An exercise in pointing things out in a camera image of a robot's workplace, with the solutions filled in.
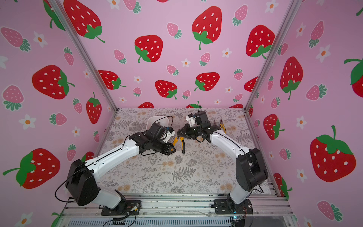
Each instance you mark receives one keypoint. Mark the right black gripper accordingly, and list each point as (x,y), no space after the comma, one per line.
(188,132)

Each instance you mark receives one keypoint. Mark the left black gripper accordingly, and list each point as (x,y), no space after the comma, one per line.
(168,151)

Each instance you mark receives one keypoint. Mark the yellow black combination pliers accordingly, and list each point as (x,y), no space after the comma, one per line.
(222,125)

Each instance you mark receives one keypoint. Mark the white plastic storage box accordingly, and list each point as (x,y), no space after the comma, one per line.
(161,120)

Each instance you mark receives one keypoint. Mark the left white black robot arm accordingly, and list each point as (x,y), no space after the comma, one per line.
(83,175)

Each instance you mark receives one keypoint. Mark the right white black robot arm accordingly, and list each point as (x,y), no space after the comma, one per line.
(251,170)

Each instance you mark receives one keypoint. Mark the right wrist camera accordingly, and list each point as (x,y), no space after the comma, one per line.
(191,119)

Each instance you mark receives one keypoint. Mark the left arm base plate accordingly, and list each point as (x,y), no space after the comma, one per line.
(125,207)

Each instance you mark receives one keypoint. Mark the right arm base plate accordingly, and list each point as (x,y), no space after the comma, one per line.
(228,207)

